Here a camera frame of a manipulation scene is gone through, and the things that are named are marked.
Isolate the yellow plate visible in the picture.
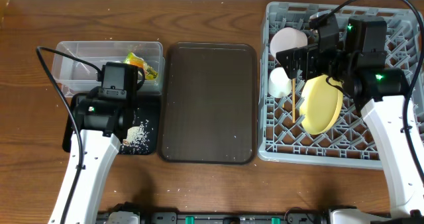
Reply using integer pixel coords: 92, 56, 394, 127
299, 75, 344, 135

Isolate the dark brown serving tray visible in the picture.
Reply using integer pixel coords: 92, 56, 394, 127
158, 42, 258, 165

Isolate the green orange snack wrapper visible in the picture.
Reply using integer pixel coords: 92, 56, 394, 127
123, 52, 158, 80

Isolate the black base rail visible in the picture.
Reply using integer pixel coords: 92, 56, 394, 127
95, 202, 424, 224

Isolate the grey dishwasher rack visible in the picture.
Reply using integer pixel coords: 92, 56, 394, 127
258, 2, 421, 170

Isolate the wooden chopstick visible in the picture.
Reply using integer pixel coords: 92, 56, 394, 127
291, 78, 296, 124

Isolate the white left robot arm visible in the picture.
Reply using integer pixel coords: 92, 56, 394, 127
49, 88, 134, 223

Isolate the spilled rice pile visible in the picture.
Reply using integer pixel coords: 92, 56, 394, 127
123, 119, 154, 151

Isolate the white cup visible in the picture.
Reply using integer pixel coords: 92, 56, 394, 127
268, 67, 292, 98

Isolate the black tray bin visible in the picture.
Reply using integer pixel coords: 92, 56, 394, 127
62, 97, 160, 159

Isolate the clear plastic bin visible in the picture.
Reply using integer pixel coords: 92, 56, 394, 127
52, 41, 165, 97

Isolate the pink white small bowl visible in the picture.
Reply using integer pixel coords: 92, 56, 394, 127
270, 27, 308, 58

